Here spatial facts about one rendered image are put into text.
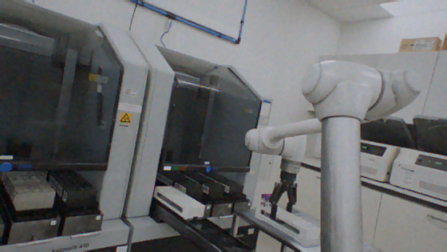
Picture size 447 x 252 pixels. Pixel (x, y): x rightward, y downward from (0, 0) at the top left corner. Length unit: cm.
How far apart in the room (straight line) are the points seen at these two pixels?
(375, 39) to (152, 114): 338
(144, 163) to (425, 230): 250
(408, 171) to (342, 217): 249
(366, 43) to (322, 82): 353
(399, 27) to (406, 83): 333
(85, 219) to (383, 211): 270
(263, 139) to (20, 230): 93
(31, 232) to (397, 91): 125
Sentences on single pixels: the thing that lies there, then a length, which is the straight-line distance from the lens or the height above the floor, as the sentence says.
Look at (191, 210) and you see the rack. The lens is 143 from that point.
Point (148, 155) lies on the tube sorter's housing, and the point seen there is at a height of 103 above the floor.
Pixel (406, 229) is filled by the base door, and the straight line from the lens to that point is 338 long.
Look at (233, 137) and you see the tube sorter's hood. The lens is 179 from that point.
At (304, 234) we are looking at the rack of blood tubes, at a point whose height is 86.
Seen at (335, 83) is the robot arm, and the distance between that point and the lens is 92.
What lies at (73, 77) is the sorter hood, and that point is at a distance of 135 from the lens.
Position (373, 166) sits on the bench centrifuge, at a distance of 344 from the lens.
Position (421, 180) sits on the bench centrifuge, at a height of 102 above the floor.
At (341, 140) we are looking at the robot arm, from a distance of 91.
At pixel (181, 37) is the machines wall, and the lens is 287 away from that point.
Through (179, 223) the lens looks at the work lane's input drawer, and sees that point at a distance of 144.
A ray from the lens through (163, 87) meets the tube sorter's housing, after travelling 150.
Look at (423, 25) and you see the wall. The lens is 425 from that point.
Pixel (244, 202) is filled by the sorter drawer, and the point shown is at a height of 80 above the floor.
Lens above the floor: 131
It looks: 3 degrees down
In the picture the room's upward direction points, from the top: 11 degrees clockwise
